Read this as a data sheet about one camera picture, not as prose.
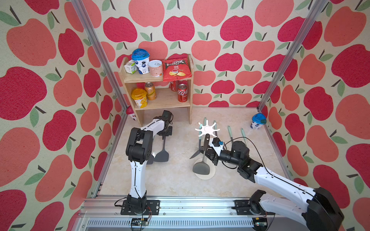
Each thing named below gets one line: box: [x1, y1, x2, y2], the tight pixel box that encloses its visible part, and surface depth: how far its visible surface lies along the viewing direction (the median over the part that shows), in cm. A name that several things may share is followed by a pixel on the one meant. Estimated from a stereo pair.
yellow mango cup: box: [131, 88, 148, 109], surface depth 88 cm
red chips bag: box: [161, 53, 193, 83], surface depth 79 cm
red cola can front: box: [177, 83, 188, 103], surface depth 91 cm
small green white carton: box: [123, 59, 138, 75], surface depth 80 cm
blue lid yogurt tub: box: [131, 48, 151, 75], surface depth 76 cm
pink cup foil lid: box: [148, 59, 163, 78], surface depth 78 cm
